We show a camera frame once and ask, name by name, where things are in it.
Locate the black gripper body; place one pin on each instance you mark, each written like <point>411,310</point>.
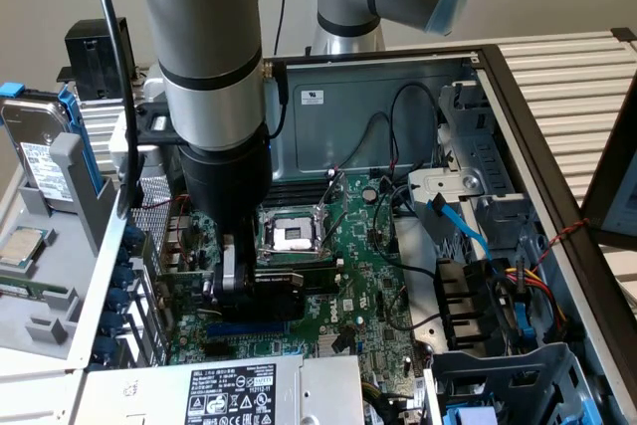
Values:
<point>229,181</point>

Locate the black green graphics card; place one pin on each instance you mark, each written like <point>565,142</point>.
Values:
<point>189,290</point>

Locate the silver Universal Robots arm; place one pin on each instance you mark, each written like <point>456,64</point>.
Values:
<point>209,37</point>

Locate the thin metal locking lever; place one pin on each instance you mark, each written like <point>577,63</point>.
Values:
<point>288,249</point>

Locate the silver rear port block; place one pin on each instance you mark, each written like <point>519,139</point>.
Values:
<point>175,253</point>
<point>180,227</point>

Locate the long blue expansion slot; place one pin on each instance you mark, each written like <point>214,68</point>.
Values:
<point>249,330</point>

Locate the silver CPU socket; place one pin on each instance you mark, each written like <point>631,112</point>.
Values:
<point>293,236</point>

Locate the short black expansion slot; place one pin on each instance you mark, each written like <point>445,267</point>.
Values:
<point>220,350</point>

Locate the blue plastic slot latch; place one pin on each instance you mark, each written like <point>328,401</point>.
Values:
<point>121,296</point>
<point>115,323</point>
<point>124,276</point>
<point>134,240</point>
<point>107,348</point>

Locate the white case sticker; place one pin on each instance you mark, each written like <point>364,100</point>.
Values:
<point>312,96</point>

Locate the silver chipset heat sink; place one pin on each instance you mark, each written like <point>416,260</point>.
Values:
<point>326,346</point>

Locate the green Dell motherboard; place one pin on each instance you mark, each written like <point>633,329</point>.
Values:
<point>358,256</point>

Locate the silver power supply Dell label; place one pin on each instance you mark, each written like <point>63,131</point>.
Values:
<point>224,395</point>

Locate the open silver PC case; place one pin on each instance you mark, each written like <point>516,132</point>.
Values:
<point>348,126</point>

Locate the round coin battery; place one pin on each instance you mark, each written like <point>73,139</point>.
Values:
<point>368,194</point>

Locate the hard disk blue caddy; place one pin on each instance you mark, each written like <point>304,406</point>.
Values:
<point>35,146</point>

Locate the grey parts rack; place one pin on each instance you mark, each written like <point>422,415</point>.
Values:
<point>30,305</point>

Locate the silver CPU chip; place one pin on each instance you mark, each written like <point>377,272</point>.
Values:
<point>22,248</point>

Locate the blue plastic tab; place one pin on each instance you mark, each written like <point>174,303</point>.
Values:
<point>468,417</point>

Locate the silver disk bay cage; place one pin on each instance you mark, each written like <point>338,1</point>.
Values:
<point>497,370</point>

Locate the blue plastic bay lever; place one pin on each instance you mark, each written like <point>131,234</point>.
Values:
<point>523,315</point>

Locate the dark framed panel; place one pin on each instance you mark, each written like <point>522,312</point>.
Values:
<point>602,186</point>

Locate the black table end cap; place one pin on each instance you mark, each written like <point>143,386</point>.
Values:
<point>624,34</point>

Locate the wrist camera black bracket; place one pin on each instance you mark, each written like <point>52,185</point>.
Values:
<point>156,124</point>

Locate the silver drive bracket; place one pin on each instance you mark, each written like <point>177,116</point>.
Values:
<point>448,181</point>

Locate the black plastic fan duct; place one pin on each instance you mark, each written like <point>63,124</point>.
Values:
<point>463,295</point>

